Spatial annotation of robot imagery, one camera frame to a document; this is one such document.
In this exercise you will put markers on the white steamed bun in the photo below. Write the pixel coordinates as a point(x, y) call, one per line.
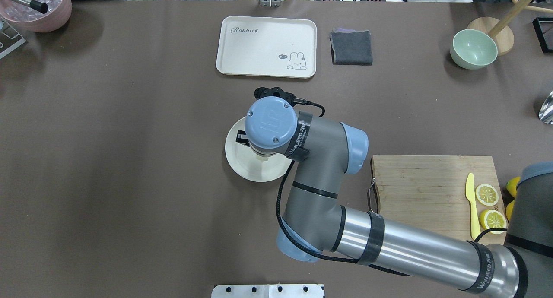
point(262, 158)

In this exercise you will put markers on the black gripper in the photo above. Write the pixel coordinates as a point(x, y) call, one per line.
point(241, 137)

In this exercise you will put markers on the bamboo cutting board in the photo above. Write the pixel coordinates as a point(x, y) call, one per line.
point(428, 191)

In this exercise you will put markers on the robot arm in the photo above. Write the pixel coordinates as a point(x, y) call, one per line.
point(314, 224)

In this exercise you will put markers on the steel muddler in bowl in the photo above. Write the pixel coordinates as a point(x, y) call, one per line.
point(33, 4)

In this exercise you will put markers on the mint green bowl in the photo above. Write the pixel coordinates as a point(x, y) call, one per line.
point(473, 49)

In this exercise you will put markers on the whole yellow lemon outer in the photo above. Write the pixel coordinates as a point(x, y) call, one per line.
point(509, 210)

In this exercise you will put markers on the wooden cup tree stand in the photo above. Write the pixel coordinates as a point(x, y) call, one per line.
point(499, 30)

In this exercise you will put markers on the pink bowl with ice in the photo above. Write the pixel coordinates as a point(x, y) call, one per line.
point(37, 15)

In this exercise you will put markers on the yellow plastic knife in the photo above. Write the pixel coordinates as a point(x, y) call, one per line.
point(471, 198)

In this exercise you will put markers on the upper lemon half slice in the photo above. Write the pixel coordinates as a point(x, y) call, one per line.
point(487, 195)

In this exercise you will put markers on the round cream plate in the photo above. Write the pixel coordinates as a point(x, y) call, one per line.
point(242, 159)

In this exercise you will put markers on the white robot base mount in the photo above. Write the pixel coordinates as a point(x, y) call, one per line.
point(269, 291)

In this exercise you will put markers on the whole yellow lemon near lime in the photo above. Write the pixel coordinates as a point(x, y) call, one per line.
point(511, 186)

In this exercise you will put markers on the cream rabbit serving tray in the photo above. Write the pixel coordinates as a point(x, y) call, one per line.
point(267, 47)

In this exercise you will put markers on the lower lemon half slice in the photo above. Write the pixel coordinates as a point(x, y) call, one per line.
point(492, 219)

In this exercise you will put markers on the grey folded cloth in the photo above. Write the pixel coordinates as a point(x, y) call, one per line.
point(351, 47)

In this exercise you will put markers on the white wire cup rack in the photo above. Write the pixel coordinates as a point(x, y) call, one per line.
point(10, 39)

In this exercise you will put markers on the lemon half slice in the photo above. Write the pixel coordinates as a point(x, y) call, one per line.
point(492, 219)
point(487, 195)

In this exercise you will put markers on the steel scoop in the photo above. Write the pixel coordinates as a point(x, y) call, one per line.
point(545, 113)

